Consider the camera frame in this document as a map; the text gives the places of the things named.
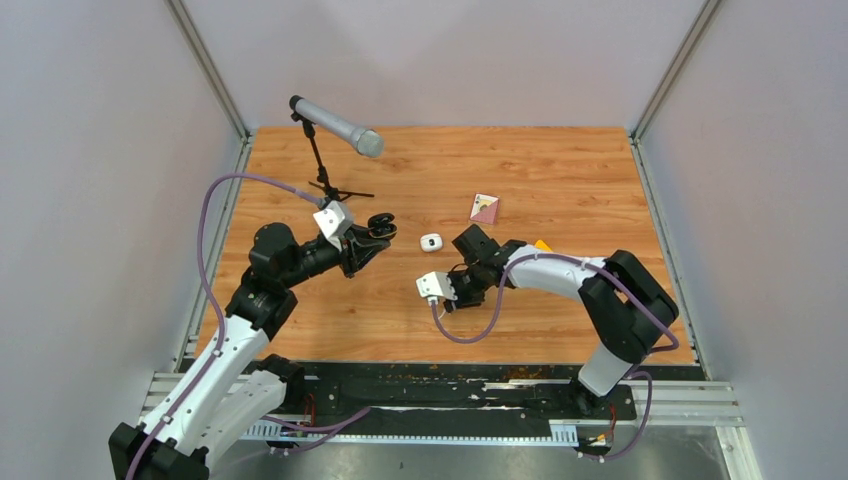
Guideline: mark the yellow triangular plastic piece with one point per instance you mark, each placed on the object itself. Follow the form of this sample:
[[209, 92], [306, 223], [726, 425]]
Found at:
[[540, 244]]

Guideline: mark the white gold earbud charging case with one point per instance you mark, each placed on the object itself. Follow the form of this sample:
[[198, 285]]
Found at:
[[430, 243]]

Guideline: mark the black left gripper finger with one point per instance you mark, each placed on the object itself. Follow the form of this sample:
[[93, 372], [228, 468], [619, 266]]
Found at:
[[360, 254], [358, 233]]

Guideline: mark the black earbud case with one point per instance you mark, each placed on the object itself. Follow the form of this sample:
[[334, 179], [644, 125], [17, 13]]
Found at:
[[381, 226]]

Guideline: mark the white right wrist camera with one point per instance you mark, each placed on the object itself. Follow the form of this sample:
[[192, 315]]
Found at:
[[435, 287]]

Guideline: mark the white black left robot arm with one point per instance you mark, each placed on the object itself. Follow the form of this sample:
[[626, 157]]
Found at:
[[189, 432]]

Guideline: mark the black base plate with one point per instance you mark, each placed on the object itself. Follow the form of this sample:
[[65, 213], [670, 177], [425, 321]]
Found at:
[[451, 399]]

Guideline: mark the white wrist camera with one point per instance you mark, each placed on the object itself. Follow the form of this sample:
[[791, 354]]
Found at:
[[333, 221], [435, 287]]

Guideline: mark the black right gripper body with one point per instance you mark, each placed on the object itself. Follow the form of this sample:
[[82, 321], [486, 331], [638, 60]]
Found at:
[[468, 286]]

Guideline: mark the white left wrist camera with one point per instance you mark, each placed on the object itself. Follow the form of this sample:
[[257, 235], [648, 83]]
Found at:
[[333, 221]]

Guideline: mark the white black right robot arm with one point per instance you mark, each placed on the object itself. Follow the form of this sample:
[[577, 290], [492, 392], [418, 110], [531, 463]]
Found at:
[[631, 313]]

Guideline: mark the grey microphone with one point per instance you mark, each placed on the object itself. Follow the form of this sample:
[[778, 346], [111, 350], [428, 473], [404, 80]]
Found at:
[[365, 141]]

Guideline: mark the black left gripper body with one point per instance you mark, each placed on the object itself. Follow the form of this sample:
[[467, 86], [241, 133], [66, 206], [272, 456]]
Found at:
[[347, 242]]

